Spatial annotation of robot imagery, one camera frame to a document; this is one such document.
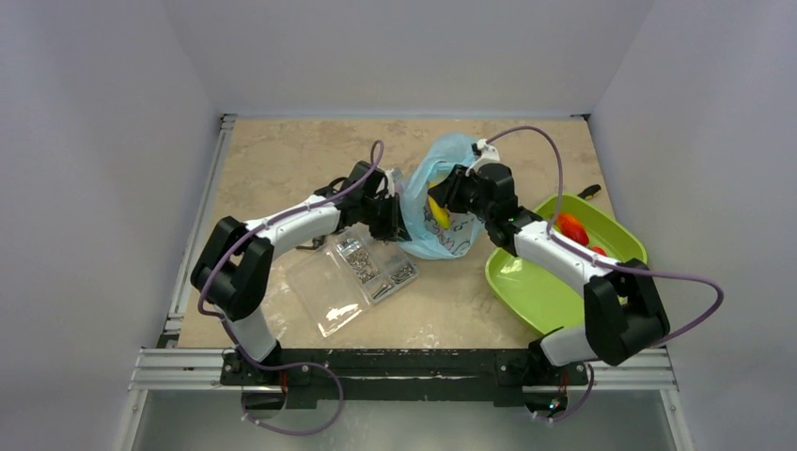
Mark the lime green plastic tray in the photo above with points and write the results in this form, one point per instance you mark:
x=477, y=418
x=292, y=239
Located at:
x=538, y=298

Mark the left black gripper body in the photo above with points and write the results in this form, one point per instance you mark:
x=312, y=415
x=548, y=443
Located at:
x=380, y=214

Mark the aluminium front rail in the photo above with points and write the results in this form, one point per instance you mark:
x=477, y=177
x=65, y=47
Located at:
x=200, y=369

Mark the black metal clamp tool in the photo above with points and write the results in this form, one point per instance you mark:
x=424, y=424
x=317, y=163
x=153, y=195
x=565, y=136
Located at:
x=308, y=243

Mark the black yellow screwdriver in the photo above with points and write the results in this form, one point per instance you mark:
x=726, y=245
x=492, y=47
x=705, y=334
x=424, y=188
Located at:
x=590, y=191

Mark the clear plastic screw box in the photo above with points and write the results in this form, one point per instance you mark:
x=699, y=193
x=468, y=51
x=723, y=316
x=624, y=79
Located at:
x=343, y=275

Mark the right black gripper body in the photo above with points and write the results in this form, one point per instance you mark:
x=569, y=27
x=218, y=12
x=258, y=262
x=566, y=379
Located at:
x=458, y=197

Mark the red fake strawberry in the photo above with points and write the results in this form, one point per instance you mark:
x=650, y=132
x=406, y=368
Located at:
x=598, y=250

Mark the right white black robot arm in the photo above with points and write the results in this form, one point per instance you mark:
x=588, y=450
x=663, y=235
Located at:
x=623, y=311

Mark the yellow fake banana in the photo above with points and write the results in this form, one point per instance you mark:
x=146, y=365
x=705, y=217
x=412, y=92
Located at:
x=439, y=213

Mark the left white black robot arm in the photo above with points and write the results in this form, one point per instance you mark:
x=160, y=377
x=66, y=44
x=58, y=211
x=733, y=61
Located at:
x=232, y=272

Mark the light blue plastic bag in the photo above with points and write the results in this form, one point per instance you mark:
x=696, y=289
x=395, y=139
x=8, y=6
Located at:
x=429, y=238

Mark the red orange fake fruit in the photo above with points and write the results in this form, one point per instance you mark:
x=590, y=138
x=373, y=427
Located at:
x=572, y=228

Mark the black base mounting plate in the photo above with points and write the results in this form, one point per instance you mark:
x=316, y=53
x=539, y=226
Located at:
x=504, y=377

